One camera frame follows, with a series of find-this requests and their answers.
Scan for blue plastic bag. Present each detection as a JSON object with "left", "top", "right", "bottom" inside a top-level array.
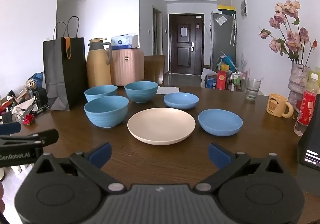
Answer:
[{"left": 31, "top": 72, "right": 44, "bottom": 88}]

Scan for blue ribbed bowl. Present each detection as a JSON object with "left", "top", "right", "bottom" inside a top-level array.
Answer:
[
  {"left": 84, "top": 85, "right": 118, "bottom": 103},
  {"left": 84, "top": 96, "right": 129, "bottom": 128},
  {"left": 124, "top": 81, "right": 159, "bottom": 104}
]

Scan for yellow bear mug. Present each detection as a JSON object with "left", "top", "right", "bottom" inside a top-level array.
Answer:
[{"left": 266, "top": 93, "right": 294, "bottom": 117}]

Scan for red label bottle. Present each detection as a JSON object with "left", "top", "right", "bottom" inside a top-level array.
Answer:
[{"left": 294, "top": 80, "right": 320, "bottom": 136}]

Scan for dried pink flowers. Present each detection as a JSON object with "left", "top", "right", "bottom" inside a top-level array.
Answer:
[{"left": 259, "top": 0, "right": 318, "bottom": 66}]

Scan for red box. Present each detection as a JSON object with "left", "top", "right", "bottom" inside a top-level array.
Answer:
[{"left": 216, "top": 70, "right": 227, "bottom": 90}]

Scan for tan thermos jug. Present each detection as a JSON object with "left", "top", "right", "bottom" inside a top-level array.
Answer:
[{"left": 86, "top": 38, "right": 112, "bottom": 88}]

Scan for box of groceries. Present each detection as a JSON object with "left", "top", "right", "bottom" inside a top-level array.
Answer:
[{"left": 144, "top": 55, "right": 166, "bottom": 83}]

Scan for dark wooden door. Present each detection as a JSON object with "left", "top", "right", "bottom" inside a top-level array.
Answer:
[{"left": 169, "top": 13, "right": 205, "bottom": 75}]

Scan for wire rack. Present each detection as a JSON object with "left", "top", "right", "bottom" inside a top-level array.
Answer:
[{"left": 226, "top": 70, "right": 248, "bottom": 92}]

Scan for yellow box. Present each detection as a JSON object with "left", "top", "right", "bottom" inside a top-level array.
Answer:
[{"left": 217, "top": 5, "right": 236, "bottom": 15}]

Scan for mottled ceramic vase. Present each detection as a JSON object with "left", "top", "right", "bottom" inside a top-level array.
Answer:
[{"left": 287, "top": 62, "right": 312, "bottom": 112}]

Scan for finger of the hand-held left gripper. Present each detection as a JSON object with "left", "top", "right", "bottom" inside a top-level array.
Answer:
[
  {"left": 0, "top": 122, "right": 22, "bottom": 135},
  {"left": 0, "top": 129, "right": 59, "bottom": 150}
]

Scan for black paper bag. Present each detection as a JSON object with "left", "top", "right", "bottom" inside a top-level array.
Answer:
[{"left": 43, "top": 16, "right": 88, "bottom": 111}]

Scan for black screen device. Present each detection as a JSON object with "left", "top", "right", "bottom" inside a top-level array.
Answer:
[{"left": 297, "top": 93, "right": 320, "bottom": 197}]

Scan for white umbrella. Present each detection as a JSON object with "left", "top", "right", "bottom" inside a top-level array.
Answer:
[{"left": 229, "top": 13, "right": 237, "bottom": 46}]

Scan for beige plate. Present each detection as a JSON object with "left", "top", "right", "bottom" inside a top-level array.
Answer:
[{"left": 127, "top": 108, "right": 196, "bottom": 145}]

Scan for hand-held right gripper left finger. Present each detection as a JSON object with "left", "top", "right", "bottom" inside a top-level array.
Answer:
[{"left": 34, "top": 142, "right": 127, "bottom": 195}]

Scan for white paper sheet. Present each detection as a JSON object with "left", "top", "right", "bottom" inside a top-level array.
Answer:
[{"left": 156, "top": 86, "right": 180, "bottom": 95}]

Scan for pink ribbed case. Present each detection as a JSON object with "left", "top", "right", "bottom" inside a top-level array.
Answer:
[{"left": 109, "top": 48, "right": 145, "bottom": 87}]

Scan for tissue pack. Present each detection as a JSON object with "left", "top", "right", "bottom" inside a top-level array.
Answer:
[{"left": 111, "top": 33, "right": 139, "bottom": 50}]

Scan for white plastic bag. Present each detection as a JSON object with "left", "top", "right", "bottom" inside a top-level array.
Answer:
[{"left": 201, "top": 68, "right": 217, "bottom": 88}]

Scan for teal bag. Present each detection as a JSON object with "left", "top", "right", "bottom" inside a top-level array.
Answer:
[{"left": 217, "top": 52, "right": 237, "bottom": 71}]

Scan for yellow drink bottle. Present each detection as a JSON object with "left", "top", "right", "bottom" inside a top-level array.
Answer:
[{"left": 308, "top": 67, "right": 320, "bottom": 95}]

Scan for blue plate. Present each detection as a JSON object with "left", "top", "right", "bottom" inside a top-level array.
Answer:
[
  {"left": 198, "top": 109, "right": 243, "bottom": 136},
  {"left": 163, "top": 92, "right": 199, "bottom": 110}
]

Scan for grey refrigerator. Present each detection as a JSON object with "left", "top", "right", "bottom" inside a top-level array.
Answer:
[{"left": 210, "top": 12, "right": 237, "bottom": 72}]

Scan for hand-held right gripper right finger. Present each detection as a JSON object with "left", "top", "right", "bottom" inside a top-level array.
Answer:
[{"left": 195, "top": 143, "right": 288, "bottom": 193}]

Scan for glass cup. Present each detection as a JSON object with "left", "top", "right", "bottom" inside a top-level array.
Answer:
[{"left": 245, "top": 78, "right": 262, "bottom": 101}]

